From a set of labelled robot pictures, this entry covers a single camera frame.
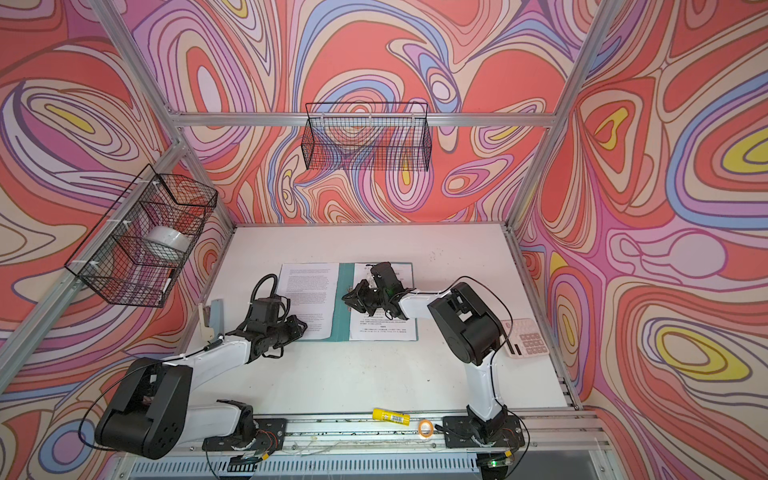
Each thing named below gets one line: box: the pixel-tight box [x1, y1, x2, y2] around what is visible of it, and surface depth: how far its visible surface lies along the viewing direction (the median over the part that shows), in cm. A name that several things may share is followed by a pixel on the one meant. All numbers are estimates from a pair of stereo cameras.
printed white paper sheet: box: [276, 263, 339, 340], surface depth 101 cm
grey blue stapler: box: [210, 298, 225, 341], surface depth 93 cm
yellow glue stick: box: [372, 408, 411, 426], surface depth 76 cm
